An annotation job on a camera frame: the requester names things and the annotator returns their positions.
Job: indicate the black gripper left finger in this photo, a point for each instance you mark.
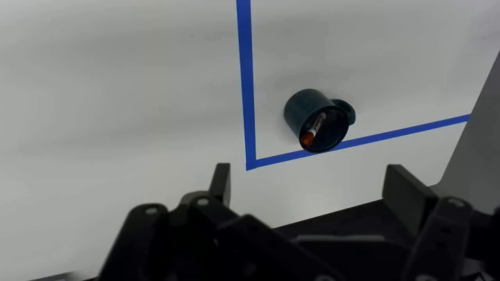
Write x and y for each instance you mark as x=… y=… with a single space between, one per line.
x=151 y=244

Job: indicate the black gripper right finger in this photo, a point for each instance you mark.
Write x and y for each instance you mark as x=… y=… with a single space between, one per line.
x=443 y=240

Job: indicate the red capped marker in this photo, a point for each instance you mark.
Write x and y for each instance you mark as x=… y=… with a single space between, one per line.
x=315 y=127

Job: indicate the long blue tape strip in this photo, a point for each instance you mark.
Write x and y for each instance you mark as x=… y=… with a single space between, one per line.
x=396 y=133
x=246 y=79

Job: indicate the dark blue cup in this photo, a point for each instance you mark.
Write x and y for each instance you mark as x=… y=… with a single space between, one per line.
x=302 y=107

